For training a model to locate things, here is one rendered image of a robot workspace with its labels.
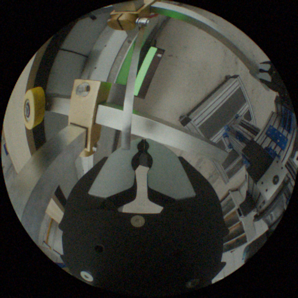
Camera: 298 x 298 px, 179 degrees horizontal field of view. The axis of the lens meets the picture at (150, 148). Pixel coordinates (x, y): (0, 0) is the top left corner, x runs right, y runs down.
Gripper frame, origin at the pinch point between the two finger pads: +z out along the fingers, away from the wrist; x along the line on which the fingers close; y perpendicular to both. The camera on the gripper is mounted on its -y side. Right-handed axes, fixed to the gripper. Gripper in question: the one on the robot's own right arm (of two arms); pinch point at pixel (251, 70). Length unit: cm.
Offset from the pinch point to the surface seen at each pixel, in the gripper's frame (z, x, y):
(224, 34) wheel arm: -3.8, -1.0, -12.4
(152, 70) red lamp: 11.9, -13.7, -21.3
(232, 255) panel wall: -98, -196, 263
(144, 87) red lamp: 11.9, -19.3, -21.3
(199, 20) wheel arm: -3.8, -1.5, -17.6
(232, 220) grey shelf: 18, -167, 256
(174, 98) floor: 83, -18, 3
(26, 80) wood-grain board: -8, -19, -46
